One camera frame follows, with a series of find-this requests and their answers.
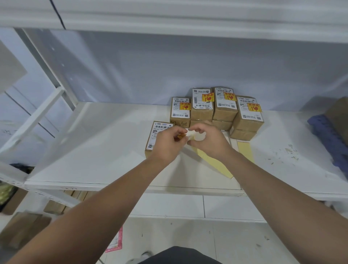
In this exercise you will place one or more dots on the person's left white shoe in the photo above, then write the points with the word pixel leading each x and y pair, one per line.
pixel 142 257

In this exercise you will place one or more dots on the person's left hand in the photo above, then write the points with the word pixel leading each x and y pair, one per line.
pixel 167 147

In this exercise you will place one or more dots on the open brown carton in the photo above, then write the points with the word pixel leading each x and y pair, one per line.
pixel 16 201

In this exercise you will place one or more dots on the green plastic bag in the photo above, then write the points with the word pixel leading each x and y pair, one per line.
pixel 5 193

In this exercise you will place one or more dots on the yellow red sticker strip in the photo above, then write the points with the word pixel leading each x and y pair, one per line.
pixel 244 149
pixel 217 166

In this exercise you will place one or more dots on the row of flat brown cartons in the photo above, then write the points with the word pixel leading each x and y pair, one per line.
pixel 54 206

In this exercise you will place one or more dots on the yellow red square sticker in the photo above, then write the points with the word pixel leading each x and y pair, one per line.
pixel 254 107
pixel 185 106
pixel 229 96
pixel 208 97
pixel 193 135

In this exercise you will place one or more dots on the person's right hand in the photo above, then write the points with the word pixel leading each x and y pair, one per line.
pixel 214 144

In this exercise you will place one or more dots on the blue plastic pallet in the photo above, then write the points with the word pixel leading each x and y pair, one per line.
pixel 326 136

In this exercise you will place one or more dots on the large brown carton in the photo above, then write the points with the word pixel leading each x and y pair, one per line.
pixel 339 119

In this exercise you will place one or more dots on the person's left forearm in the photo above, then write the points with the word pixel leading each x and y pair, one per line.
pixel 87 217

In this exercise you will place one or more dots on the pink paper scrap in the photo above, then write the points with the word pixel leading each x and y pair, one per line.
pixel 116 242

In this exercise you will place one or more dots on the white metal shelf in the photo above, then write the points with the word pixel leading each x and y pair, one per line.
pixel 95 149

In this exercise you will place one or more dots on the person's dark clothing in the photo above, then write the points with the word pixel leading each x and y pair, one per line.
pixel 179 257

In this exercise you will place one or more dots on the white flat panel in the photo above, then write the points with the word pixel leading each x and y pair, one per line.
pixel 11 68

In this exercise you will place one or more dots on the flat brown carton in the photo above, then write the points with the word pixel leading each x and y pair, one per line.
pixel 21 229

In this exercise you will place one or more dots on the person's right forearm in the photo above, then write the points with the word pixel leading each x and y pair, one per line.
pixel 285 209

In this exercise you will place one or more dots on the small brown cardboard box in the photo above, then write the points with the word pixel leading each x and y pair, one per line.
pixel 179 121
pixel 247 125
pixel 198 122
pixel 223 125
pixel 224 115
pixel 156 130
pixel 201 114
pixel 243 134

